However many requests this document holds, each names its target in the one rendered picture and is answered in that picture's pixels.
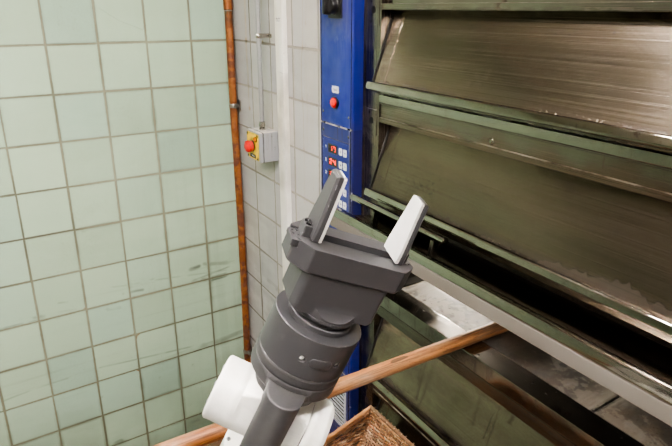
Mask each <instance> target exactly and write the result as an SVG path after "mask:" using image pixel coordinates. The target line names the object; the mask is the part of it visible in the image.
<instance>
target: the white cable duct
mask: <svg viewBox="0 0 672 446"><path fill-rule="evenodd" d="M274 17H275V48H276V79H277V110H278V141H279V172H280V203H281V234H282V242H283V240H284V237H285V235H286V233H287V231H286V230H287V228H288V227H289V226H290V224H291V223H292V207H291V169H290V130H289V92H288V53H287V15H286V0H274ZM282 264H283V277H284V275H285V272H286V270H287V268H288V266H289V264H290V262H289V261H288V260H287V259H286V257H285V254H284V251H283V248H282Z"/></svg>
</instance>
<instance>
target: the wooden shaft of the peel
mask: <svg viewBox="0 0 672 446"><path fill-rule="evenodd" d="M506 331H509V330H507V329H506V328H504V327H502V326H500V325H499V324H497V323H495V322H491V323H488V324H486V325H483V326H480V327H477V328H475V329H472V330H469V331H466V332H464V333H461V334H458V335H455V336H453V337H450V338H447V339H444V340H442V341H439V342H436V343H434V344H431V345H428V346H425V347H423V348H420V349H417V350H414V351H412V352H409V353H406V354H403V355H401V356H398V357H395V358H392V359H390V360H387V361H384V362H381V363H379V364H376V365H373V366H370V367H368V368H365V369H362V370H359V371H357V372H354V373H351V374H348V375H346V376H343V377H340V378H339V380H338V382H337V383H336V385H335V387H334V389H333V391H332V393H331V394H330V395H329V396H328V397H327V399H330V398H333V397H335V396H338V395H340V394H343V393H346V392H348V391H351V390H354V389H356V388H359V387H362V386H364V385H367V384H369V383H372V382H375V381H377V380H380V379H383V378H385V377H388V376H390V375H393V374H396V373H398V372H401V371H404V370H406V369H409V368H412V367H414V366H417V365H419V364H422V363H425V362H427V361H430V360H433V359H435V358H438V357H440V356H443V355H446V354H448V353H451V352H454V351H456V350H459V349H461V348H464V347H467V346H469V345H472V344H475V343H477V342H480V341H483V340H485V339H488V338H490V337H493V336H496V335H498V334H501V333H504V332H506ZM227 430H228V429H227V428H225V427H223V426H221V425H218V424H216V423H214V424H211V425H208V426H205V427H203V428H200V429H197V430H194V431H192V432H189V433H186V434H183V435H181V436H178V437H175V438H172V439H170V440H167V441H164V442H161V443H159V444H156V445H153V446H206V445H209V444H212V443H214V442H217V441H220V440H222V439H224V437H225V435H226V432H227Z"/></svg>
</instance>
